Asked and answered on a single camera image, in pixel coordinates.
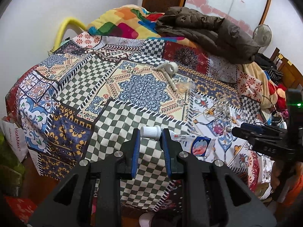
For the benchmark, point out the white sliding door wardrobe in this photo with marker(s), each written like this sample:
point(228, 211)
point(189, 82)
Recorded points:
point(236, 2)

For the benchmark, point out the yellow fleece blanket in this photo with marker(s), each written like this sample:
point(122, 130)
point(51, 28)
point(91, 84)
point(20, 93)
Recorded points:
point(253, 80)

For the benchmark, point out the pink heart stickers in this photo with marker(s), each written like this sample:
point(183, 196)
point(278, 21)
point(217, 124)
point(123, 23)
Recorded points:
point(203, 4)

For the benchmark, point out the white shopping bag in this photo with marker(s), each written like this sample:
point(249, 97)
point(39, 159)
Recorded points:
point(14, 139)

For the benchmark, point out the yellow foam tube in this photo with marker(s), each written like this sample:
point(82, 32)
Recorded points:
point(71, 20)

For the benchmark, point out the clear plastic wrapper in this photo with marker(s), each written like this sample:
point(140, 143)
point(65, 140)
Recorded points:
point(185, 87)

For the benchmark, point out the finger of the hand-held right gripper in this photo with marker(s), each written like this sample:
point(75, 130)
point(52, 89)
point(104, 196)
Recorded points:
point(255, 128)
point(255, 137)

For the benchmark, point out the person's right hand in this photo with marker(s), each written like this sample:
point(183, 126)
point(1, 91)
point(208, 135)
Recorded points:
point(275, 177)

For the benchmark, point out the brown padded jacket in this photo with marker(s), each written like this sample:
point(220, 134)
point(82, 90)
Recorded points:
point(213, 33)

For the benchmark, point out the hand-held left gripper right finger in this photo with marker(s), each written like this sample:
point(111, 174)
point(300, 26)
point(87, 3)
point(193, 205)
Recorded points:
point(166, 153)

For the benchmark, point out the white plastic roller tool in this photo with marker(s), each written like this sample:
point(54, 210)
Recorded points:
point(171, 68)

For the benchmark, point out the white standing fan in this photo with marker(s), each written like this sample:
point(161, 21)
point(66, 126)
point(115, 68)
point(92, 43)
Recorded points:
point(261, 35)

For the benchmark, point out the red plush toy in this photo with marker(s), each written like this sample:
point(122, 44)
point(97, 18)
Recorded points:
point(281, 97)

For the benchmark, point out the patterned patchwork bedspread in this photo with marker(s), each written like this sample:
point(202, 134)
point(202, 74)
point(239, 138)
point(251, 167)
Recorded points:
point(78, 94)

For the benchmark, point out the colourful block quilt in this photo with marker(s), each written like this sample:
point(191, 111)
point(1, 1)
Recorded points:
point(113, 21)

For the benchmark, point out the green patterned box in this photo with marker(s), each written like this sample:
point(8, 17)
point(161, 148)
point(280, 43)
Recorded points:
point(9, 170)

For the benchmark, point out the white ointment tube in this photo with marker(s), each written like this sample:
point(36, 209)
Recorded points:
point(196, 144)

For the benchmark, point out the black striped clothing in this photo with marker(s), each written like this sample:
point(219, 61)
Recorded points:
point(268, 66)

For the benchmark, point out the wooden headboard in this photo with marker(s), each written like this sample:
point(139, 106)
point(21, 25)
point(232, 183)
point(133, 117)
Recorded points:
point(291, 73)

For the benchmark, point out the pink slipper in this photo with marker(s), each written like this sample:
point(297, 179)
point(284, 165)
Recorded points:
point(146, 220)

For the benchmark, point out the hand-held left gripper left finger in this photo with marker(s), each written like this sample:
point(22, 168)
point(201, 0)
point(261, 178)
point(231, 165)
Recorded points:
point(135, 156)

